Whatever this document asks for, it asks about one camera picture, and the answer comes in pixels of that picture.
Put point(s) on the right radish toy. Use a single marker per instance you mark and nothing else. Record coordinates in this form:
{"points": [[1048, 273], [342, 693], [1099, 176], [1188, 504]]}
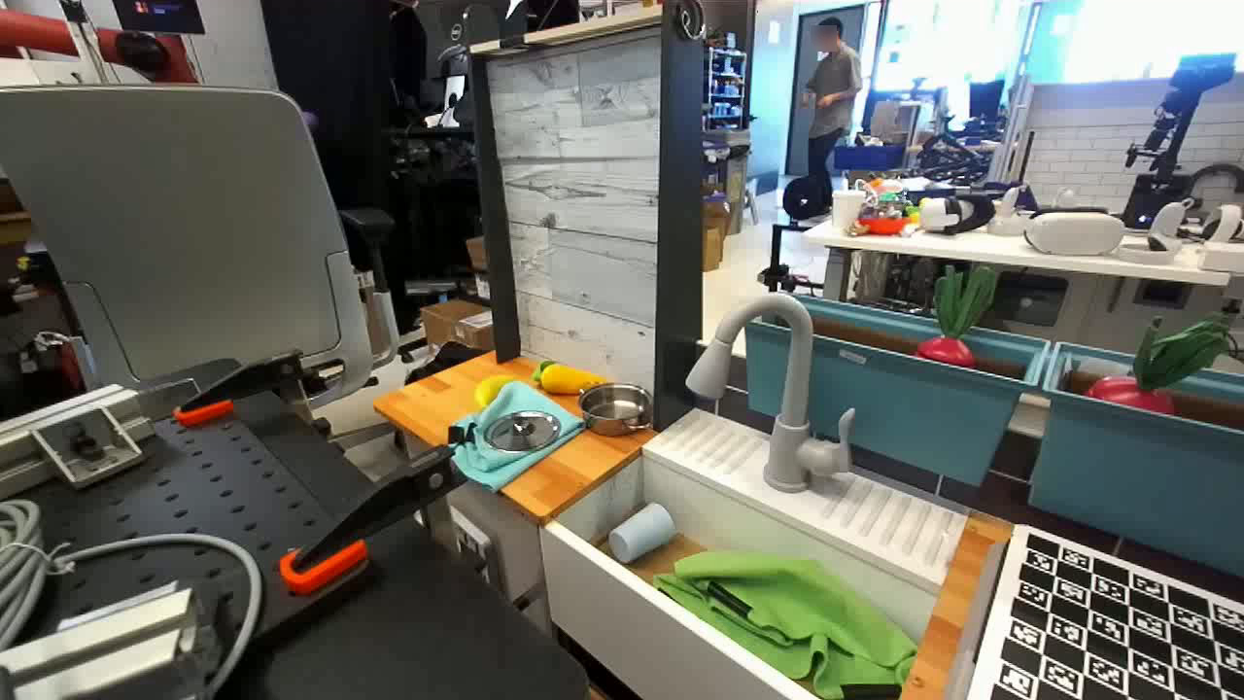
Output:
{"points": [[1166, 359]]}

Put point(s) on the person in grey shirt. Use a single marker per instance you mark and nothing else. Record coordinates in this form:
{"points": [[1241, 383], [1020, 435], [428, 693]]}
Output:
{"points": [[831, 93]]}

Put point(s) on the white background table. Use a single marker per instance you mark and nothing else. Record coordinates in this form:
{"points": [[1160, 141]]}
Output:
{"points": [[1016, 255]]}

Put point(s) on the right teal planter box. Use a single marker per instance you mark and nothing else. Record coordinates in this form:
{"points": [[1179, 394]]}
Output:
{"points": [[1166, 479]]}

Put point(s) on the white toy sink unit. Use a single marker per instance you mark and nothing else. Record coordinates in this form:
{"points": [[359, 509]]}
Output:
{"points": [[879, 536]]}

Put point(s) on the teal planter box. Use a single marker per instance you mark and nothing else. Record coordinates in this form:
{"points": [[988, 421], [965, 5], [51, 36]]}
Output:
{"points": [[1166, 479], [879, 394]]}

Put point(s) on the black clamp orange tip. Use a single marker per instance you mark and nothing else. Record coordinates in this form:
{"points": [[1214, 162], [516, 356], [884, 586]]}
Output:
{"points": [[415, 492]]}

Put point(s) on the yellow banana toy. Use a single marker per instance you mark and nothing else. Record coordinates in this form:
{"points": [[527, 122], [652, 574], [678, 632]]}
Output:
{"points": [[490, 386]]}

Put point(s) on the small steel pot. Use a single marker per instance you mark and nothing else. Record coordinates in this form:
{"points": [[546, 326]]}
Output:
{"points": [[617, 411]]}

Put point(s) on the teal cloth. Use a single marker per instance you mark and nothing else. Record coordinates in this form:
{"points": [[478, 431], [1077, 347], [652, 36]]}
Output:
{"points": [[500, 468]]}

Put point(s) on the green cloth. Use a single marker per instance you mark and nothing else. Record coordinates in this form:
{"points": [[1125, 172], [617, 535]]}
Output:
{"points": [[794, 616]]}

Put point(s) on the grey toy faucet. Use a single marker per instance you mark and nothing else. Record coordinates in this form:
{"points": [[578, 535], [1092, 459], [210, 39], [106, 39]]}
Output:
{"points": [[794, 455]]}

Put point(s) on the wooden countertop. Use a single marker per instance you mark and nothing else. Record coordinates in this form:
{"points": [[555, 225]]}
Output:
{"points": [[428, 406]]}

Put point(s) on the radish toy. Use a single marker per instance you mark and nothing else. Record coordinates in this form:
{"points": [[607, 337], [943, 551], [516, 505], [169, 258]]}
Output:
{"points": [[1166, 359], [963, 298]]}

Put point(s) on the checkerboard calibration board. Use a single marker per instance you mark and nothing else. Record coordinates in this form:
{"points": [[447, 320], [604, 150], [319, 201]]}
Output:
{"points": [[1081, 622]]}

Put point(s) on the white brick backsplash panel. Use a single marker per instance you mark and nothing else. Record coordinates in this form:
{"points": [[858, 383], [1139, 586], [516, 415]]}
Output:
{"points": [[591, 197]]}

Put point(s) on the grey panel backdrop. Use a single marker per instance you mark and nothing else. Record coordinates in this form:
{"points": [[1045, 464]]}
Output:
{"points": [[189, 225]]}

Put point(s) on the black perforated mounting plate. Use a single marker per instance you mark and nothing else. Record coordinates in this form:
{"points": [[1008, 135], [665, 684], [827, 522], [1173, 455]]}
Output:
{"points": [[259, 479]]}

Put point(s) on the light blue cylinder cup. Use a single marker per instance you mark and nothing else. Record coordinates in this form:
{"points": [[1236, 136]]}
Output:
{"points": [[643, 535]]}

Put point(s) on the left teal planter box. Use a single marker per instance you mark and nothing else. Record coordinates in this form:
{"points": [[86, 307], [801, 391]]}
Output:
{"points": [[879, 394]]}

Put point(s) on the left radish toy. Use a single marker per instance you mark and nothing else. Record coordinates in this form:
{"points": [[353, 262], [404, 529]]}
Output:
{"points": [[963, 298]]}

